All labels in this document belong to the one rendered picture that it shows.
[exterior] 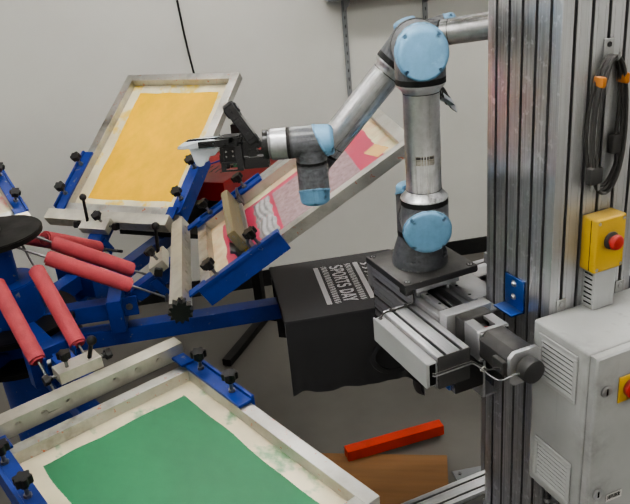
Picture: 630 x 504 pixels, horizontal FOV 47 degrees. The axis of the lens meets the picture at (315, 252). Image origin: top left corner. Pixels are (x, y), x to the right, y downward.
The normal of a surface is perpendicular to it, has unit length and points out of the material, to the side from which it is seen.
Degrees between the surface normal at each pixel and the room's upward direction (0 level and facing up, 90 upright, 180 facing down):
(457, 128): 90
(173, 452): 0
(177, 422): 0
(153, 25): 90
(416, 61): 82
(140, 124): 32
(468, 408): 0
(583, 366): 90
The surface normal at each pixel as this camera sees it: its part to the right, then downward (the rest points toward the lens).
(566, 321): -0.09, -0.91
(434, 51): -0.01, 0.29
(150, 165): -0.26, -0.55
